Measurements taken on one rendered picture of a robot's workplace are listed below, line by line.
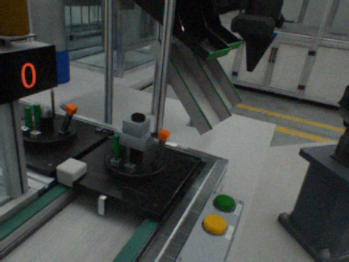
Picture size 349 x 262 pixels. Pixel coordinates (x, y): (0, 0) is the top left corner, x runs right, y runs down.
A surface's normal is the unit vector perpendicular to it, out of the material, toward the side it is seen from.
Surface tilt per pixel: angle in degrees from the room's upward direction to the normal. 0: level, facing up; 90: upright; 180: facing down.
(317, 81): 90
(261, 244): 0
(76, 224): 0
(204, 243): 0
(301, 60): 90
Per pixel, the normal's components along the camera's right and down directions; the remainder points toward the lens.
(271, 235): 0.11, -0.90
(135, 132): -0.40, 0.36
